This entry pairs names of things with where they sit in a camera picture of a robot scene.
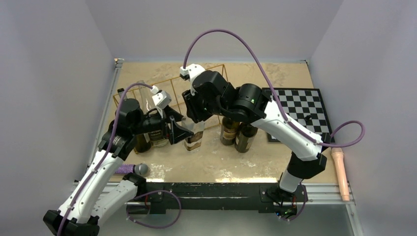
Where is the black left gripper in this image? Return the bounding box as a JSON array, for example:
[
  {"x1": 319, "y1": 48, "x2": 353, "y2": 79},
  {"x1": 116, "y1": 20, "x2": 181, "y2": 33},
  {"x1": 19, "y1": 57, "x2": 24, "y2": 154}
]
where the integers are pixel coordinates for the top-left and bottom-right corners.
[{"x1": 131, "y1": 104, "x2": 193, "y2": 144}]

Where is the dark green bottle right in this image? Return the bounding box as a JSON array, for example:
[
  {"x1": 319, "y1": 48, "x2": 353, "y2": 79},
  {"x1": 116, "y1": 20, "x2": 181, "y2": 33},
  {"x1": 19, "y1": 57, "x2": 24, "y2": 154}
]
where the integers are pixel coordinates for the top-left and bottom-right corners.
[{"x1": 220, "y1": 117, "x2": 240, "y2": 146}]

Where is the dark green bottle white label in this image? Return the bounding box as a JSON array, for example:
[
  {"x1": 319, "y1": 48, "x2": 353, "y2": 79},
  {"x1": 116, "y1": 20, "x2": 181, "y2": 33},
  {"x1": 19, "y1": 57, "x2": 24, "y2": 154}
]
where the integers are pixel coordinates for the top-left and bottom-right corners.
[{"x1": 235, "y1": 122, "x2": 258, "y2": 153}]

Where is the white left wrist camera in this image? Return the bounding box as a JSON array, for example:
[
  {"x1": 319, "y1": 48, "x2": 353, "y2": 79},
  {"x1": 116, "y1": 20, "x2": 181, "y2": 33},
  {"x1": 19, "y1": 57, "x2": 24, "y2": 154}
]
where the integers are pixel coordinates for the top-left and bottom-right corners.
[{"x1": 150, "y1": 86, "x2": 172, "y2": 118}]

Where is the beige plastic handle tool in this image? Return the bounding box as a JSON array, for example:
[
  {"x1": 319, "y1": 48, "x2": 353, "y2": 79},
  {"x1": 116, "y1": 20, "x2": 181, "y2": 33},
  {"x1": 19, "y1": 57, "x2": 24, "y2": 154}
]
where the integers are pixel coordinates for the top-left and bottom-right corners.
[{"x1": 331, "y1": 147, "x2": 350, "y2": 202}]

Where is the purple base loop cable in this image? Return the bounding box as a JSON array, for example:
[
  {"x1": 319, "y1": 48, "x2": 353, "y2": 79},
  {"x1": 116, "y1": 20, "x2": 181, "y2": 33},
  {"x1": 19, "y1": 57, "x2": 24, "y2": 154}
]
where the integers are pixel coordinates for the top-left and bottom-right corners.
[{"x1": 125, "y1": 190, "x2": 182, "y2": 229}]

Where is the gold wire wine rack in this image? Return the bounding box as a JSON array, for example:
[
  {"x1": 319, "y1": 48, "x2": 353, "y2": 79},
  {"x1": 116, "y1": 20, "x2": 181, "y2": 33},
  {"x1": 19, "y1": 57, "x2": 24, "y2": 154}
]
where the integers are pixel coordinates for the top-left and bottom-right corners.
[{"x1": 112, "y1": 64, "x2": 229, "y2": 154}]

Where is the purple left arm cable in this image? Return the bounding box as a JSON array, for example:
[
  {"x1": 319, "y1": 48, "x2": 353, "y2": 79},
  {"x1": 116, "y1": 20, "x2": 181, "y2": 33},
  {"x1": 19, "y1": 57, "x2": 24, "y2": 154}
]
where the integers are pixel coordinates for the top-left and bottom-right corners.
[{"x1": 57, "y1": 82, "x2": 154, "y2": 236}]

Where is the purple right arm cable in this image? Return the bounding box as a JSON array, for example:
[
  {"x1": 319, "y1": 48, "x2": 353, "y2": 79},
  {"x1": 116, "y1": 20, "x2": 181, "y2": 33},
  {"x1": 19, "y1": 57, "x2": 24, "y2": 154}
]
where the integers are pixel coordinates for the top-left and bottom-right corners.
[{"x1": 183, "y1": 29, "x2": 365, "y2": 148}]

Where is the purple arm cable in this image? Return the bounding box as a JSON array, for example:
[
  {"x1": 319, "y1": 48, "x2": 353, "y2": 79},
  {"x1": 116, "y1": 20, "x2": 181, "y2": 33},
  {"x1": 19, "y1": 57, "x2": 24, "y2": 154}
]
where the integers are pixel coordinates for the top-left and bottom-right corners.
[
  {"x1": 57, "y1": 82, "x2": 154, "y2": 236},
  {"x1": 183, "y1": 29, "x2": 365, "y2": 148}
]

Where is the clear round glass bottle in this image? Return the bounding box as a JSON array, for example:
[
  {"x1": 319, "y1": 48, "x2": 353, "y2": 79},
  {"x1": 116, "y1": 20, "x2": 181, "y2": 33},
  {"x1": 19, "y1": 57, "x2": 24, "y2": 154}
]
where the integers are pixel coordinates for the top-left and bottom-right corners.
[{"x1": 139, "y1": 86, "x2": 169, "y2": 148}]

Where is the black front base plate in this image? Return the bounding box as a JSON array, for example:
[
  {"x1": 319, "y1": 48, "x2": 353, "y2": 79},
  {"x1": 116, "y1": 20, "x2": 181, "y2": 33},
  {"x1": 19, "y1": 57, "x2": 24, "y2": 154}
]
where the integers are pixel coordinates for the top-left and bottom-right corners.
[{"x1": 129, "y1": 182, "x2": 308, "y2": 216}]

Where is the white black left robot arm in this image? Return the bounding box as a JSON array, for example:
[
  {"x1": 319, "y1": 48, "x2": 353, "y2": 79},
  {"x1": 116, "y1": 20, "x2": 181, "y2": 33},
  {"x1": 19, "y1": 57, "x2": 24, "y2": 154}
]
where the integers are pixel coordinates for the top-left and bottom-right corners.
[{"x1": 43, "y1": 98, "x2": 193, "y2": 236}]

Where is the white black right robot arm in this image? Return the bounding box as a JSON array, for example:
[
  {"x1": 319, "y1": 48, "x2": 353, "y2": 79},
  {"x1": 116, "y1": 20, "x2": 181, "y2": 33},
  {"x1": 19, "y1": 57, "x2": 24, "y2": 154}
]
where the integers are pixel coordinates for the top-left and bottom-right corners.
[{"x1": 180, "y1": 68, "x2": 327, "y2": 200}]

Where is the clear square bottle black cap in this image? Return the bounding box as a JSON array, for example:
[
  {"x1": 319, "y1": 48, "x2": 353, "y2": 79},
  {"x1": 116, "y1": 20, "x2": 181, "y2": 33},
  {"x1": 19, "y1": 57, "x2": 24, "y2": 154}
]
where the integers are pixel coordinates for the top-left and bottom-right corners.
[{"x1": 181, "y1": 117, "x2": 205, "y2": 152}]

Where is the purple handled microphone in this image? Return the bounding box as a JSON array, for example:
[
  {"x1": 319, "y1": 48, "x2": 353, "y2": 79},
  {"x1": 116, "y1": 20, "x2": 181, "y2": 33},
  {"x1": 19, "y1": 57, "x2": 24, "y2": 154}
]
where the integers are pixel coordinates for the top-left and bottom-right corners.
[{"x1": 115, "y1": 163, "x2": 149, "y2": 176}]

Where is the olive bottle silver neck foil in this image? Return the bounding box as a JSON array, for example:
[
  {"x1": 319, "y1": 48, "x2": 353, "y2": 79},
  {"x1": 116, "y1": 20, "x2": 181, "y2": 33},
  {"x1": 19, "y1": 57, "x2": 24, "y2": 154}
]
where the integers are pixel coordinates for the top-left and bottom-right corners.
[{"x1": 117, "y1": 88, "x2": 151, "y2": 154}]

